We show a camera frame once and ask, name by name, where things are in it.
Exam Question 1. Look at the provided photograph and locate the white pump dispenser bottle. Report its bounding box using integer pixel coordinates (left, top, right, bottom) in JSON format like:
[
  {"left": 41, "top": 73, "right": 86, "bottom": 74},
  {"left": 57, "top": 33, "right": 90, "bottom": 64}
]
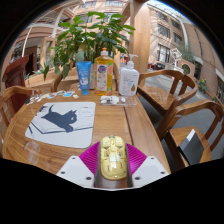
[{"left": 118, "top": 53, "right": 140, "bottom": 98}]

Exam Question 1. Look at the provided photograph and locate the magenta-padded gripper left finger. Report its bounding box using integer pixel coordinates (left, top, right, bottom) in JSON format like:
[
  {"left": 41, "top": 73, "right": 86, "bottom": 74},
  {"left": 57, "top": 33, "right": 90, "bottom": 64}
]
[{"left": 55, "top": 141, "right": 103, "bottom": 190}]

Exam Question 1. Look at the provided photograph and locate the leafy plant in white pot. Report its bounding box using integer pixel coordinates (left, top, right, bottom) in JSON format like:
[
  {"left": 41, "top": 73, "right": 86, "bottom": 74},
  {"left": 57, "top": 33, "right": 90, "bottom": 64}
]
[{"left": 43, "top": 11, "right": 136, "bottom": 91}]

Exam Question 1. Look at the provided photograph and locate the dark red wooden pedestal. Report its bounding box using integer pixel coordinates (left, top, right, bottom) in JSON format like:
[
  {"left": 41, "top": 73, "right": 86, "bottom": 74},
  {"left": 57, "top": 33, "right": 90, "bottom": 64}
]
[{"left": 1, "top": 54, "right": 31, "bottom": 89}]

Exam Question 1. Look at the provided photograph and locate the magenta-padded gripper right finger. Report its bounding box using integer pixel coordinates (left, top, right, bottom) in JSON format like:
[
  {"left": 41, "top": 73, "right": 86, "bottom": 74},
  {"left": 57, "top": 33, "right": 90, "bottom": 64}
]
[{"left": 125, "top": 142, "right": 170, "bottom": 190}]

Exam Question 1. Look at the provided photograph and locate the small white packet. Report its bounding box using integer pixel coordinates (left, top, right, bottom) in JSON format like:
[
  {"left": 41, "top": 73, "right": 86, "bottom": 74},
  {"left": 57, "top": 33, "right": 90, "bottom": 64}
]
[{"left": 99, "top": 95, "right": 120, "bottom": 105}]

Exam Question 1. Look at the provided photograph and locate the dark bust statue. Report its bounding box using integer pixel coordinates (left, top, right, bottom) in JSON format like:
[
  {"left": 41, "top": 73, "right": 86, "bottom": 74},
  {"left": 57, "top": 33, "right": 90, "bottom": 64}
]
[{"left": 10, "top": 43, "right": 24, "bottom": 64}]

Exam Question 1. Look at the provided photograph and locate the white cat-print mouse pad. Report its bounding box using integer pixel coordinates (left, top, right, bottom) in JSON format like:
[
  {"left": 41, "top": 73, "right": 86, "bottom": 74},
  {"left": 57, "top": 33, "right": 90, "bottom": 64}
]
[{"left": 24, "top": 101, "right": 97, "bottom": 149}]

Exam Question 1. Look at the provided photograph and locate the wooden planter box with plants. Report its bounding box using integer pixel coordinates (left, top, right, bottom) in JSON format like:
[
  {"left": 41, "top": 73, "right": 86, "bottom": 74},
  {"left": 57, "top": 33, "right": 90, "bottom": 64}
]
[{"left": 24, "top": 70, "right": 64, "bottom": 90}]

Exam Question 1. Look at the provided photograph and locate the blue squeeze tube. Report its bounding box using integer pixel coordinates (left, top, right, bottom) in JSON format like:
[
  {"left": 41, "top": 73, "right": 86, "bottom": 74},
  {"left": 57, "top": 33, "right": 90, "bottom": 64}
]
[{"left": 75, "top": 60, "right": 92, "bottom": 96}]

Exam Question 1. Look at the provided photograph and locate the white sculpture on plinth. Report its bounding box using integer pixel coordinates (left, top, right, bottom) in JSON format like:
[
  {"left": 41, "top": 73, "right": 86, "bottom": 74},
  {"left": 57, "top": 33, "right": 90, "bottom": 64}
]
[{"left": 169, "top": 47, "right": 185, "bottom": 73}]

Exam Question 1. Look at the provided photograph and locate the dark grey flat case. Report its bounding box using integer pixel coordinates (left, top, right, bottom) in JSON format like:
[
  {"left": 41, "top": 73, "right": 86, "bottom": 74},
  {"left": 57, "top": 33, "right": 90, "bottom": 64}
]
[{"left": 178, "top": 129, "right": 205, "bottom": 166}]

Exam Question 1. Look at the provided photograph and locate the pale yellow sticker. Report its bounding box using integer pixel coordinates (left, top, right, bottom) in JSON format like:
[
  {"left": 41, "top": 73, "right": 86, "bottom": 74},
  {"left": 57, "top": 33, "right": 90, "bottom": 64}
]
[{"left": 35, "top": 94, "right": 49, "bottom": 102}]

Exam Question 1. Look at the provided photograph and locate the clear plastic tray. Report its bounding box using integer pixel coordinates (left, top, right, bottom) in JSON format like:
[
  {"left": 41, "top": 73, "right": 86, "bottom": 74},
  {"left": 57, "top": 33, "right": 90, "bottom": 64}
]
[{"left": 99, "top": 95, "right": 138, "bottom": 107}]

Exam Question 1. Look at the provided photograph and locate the dark parked car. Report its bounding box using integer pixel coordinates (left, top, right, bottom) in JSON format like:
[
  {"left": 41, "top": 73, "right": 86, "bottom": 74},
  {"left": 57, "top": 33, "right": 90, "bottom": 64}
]
[{"left": 148, "top": 62, "right": 166, "bottom": 71}]

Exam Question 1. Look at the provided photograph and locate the yellow flowering shrub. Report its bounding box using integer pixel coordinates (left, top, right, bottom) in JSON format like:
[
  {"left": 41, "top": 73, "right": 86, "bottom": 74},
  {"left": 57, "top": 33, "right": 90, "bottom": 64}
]
[{"left": 198, "top": 78, "right": 208, "bottom": 94}]

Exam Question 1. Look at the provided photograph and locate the orange dish soap bottle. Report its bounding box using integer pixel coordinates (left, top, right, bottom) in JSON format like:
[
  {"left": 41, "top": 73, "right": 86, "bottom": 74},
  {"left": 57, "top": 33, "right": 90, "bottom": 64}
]
[{"left": 94, "top": 47, "right": 115, "bottom": 97}]

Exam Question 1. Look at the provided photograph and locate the yellow computer mouse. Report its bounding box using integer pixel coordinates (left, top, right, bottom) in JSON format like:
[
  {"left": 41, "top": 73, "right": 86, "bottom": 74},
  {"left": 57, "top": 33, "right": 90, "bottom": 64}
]
[{"left": 99, "top": 134, "right": 128, "bottom": 181}]

